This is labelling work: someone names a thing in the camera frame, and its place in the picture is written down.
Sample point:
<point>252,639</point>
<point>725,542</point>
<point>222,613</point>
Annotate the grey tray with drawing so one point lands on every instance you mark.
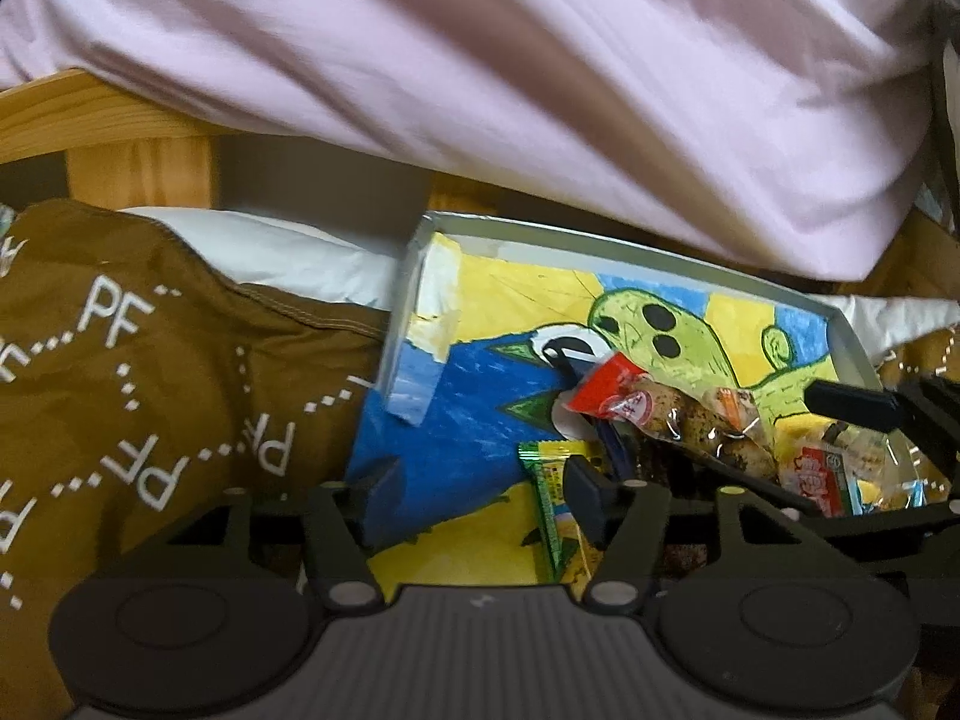
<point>505,361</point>

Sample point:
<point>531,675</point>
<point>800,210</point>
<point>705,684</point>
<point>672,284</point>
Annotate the clear nut snack packet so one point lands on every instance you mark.
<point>666,413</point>

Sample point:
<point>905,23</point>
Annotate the wooden bed frame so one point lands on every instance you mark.
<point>120,149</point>

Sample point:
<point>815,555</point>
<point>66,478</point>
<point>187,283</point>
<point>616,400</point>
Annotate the brown printed cloth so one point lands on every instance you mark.
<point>152,358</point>

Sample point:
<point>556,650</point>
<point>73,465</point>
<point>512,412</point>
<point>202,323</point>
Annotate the pink bed sheet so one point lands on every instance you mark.
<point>786,134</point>

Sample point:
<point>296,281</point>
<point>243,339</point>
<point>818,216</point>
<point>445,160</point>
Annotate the yellow purple snack packet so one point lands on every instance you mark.
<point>570,558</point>

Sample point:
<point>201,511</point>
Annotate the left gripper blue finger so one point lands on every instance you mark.
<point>626,522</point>

